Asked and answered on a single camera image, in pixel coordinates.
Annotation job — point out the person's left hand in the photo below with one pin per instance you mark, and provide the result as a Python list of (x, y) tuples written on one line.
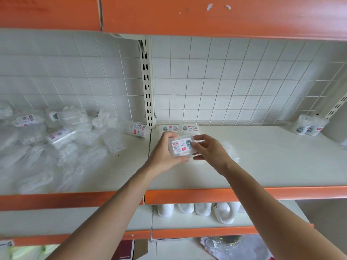
[(158, 157)]

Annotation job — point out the person's right hand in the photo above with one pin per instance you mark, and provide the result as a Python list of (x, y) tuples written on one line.
[(214, 152)]

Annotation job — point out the person's right thumb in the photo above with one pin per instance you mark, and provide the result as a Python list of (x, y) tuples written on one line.
[(199, 157)]

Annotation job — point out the person's left thumb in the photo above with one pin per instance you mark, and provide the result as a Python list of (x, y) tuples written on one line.
[(180, 160)]

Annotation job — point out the clear plastic box red label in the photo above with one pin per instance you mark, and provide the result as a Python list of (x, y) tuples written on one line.
[(182, 147), (168, 129), (189, 129)]

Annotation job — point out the person's left forearm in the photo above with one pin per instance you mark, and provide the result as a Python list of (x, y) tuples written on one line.
[(105, 213)]

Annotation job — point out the person's right forearm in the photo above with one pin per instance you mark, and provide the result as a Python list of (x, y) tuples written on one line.
[(276, 213)]

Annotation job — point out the white plastic bottle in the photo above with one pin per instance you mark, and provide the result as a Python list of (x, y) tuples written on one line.
[(240, 207), (165, 210), (223, 213), (186, 208), (203, 209)]

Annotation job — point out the white slotted shelf upright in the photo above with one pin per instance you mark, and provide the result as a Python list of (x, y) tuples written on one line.
[(146, 83), (336, 105)]

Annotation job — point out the clear crumpled plastic bag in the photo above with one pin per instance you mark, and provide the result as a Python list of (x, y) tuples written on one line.
[(233, 249)]

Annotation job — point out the orange shelf beam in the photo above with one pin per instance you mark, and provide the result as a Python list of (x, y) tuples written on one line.
[(48, 12), (54, 200), (298, 192), (230, 16)]

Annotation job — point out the maroon cardboard box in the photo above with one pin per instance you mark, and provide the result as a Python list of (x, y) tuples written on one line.
[(124, 250)]

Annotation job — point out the round clear labelled container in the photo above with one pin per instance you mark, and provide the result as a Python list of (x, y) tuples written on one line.
[(301, 125), (315, 127)]

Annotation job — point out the pile of clear plastic packets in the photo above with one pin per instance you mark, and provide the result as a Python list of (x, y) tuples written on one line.
[(54, 148)]

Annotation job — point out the pale green packet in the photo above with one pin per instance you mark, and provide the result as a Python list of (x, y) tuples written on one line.
[(27, 253)]

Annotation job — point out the white shelf price tag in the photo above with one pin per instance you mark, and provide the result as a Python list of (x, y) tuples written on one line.
[(6, 243)]

